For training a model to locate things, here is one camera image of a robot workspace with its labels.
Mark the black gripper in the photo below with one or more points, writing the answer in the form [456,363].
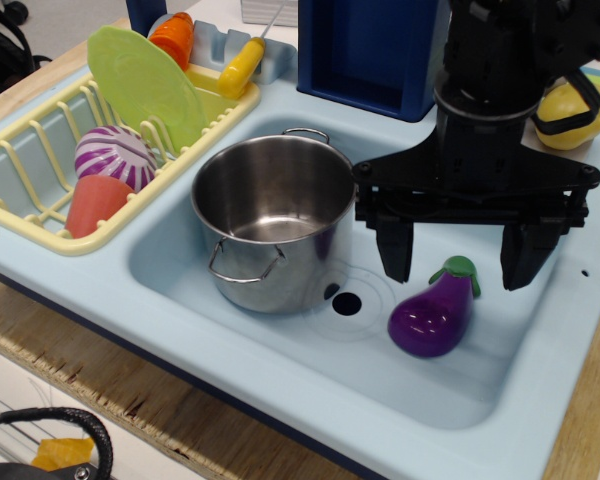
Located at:
[474,168]

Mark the purple toy eggplant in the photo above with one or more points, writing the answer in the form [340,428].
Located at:
[433,322]

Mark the stainless steel pot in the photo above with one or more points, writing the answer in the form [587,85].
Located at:
[277,218]

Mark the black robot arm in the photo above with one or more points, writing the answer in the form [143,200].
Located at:
[506,64]

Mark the light blue toy sink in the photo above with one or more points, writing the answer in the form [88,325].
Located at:
[490,409]

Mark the yellow toy potato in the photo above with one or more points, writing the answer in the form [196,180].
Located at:
[560,103]

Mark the dark blue box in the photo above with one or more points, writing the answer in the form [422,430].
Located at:
[379,56]

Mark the grey ribbed box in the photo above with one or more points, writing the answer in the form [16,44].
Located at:
[262,12]

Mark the light blue utensil holder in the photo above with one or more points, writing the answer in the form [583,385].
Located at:
[213,48]

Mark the orange plastic cup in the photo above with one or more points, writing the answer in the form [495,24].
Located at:
[175,37]

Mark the green plastic plate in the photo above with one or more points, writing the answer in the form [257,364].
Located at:
[142,82]

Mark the purple striped bowl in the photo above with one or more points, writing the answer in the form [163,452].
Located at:
[117,152]

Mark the salmon plastic cup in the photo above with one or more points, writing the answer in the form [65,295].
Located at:
[96,198]

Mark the yellow dish rack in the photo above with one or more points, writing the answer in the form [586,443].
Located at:
[46,152]

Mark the yellow tape piece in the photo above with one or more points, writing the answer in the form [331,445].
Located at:
[55,454]

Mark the black bag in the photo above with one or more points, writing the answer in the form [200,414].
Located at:
[16,58]

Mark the yellow handled toy knife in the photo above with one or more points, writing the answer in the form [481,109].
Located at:
[237,73]

